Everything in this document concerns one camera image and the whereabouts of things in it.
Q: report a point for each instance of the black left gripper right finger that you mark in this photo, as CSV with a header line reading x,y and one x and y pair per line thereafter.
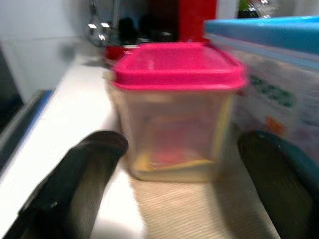
x,y
286,194

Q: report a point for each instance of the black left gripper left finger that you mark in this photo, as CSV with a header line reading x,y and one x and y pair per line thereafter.
x,y
69,186

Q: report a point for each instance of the clear container pink lid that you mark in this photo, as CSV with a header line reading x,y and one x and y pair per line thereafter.
x,y
174,69

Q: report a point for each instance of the dark board blue edge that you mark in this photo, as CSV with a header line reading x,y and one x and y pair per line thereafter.
x,y
22,129

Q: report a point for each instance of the beige ribbed mat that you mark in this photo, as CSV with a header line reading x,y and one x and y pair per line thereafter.
x,y
187,211

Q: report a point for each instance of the silver metal ladle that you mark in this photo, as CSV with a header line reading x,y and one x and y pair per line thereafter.
x,y
98,32

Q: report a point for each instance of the clear container blue lid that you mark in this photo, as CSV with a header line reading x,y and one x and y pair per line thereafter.
x,y
274,32

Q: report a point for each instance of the red kitchen appliance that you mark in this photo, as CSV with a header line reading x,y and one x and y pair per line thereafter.
x,y
199,20

